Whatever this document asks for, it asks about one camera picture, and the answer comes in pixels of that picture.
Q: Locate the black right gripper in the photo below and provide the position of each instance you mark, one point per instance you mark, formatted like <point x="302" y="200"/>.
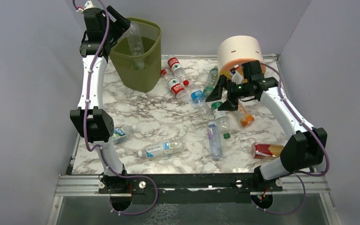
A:
<point x="230" y="90"/>

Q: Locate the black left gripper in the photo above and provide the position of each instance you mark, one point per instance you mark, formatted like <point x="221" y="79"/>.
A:
<point x="117" y="22"/>

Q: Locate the large clear bottle white cap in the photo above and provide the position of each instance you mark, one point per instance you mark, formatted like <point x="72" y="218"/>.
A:
<point x="135" y="43"/>

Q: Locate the purple label Ganten bottle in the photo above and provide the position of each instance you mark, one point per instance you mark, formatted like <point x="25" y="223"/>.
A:
<point x="215" y="145"/>

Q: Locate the red label bottle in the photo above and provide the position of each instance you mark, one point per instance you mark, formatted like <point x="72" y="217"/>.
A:
<point x="175" y="86"/>
<point x="178" y="70"/>

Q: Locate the dark green label bottle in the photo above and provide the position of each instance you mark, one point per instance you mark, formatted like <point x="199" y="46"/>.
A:
<point x="123" y="133"/>

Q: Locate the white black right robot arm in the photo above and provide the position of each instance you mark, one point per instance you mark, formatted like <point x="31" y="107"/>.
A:
<point x="304" y="151"/>

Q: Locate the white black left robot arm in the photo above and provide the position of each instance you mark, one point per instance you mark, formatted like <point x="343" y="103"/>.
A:
<point x="104" y="27"/>

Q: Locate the green mesh waste bin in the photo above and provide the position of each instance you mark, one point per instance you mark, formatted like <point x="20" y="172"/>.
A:
<point x="143" y="80"/>

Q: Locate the green white label bottle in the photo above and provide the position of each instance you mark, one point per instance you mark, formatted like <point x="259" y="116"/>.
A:
<point x="221" y="120"/>

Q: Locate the green tinted bottle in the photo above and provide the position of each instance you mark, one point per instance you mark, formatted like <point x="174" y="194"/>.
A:
<point x="211" y="82"/>

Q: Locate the blue label clear bottle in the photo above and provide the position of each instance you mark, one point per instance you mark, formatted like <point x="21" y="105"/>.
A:
<point x="197" y="99"/>

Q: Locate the orange juice bottle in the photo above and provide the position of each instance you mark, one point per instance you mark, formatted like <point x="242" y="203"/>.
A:
<point x="243" y="116"/>

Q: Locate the cream cylindrical drum container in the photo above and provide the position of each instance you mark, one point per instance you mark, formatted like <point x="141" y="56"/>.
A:
<point x="236" y="50"/>

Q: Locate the red gold drink can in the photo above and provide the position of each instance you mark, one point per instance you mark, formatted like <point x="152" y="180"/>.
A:
<point x="265" y="151"/>

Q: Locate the blue white label bottle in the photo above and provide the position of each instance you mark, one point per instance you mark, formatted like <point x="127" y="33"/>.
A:
<point x="161" y="149"/>

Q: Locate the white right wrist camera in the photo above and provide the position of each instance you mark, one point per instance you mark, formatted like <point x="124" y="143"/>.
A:
<point x="236" y="77"/>

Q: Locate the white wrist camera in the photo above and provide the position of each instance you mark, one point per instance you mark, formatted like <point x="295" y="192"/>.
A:
<point x="89" y="4"/>
<point x="236" y="77"/>

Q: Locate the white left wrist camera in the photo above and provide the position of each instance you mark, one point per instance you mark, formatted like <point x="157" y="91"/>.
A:
<point x="89" y="4"/>

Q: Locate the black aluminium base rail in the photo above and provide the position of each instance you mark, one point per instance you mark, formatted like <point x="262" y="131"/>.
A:
<point x="186" y="188"/>

